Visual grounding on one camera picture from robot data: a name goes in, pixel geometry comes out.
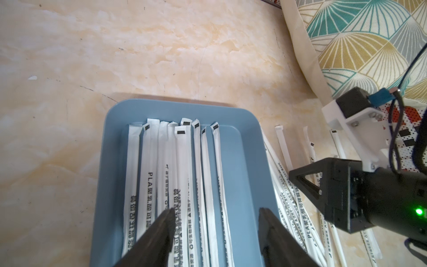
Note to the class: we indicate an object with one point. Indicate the white straw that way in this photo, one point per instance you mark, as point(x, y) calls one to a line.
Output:
point(188, 248)
point(284, 148)
point(209, 241)
point(224, 212)
point(148, 177)
point(164, 163)
point(130, 200)
point(338, 144)
point(289, 208)

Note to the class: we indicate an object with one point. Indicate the blue storage box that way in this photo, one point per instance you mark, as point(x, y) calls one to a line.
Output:
point(247, 180)

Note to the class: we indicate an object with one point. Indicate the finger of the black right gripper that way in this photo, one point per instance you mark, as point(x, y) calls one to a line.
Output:
point(315, 193)

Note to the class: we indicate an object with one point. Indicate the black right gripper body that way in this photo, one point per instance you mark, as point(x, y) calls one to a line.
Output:
point(356, 200)

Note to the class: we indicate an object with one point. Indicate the geometric patterned cushion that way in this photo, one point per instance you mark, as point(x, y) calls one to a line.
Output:
point(372, 45)

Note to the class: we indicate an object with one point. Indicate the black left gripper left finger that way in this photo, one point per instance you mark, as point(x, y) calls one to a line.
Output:
point(155, 245)

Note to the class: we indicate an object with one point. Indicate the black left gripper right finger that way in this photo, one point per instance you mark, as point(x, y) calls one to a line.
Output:
point(277, 246)

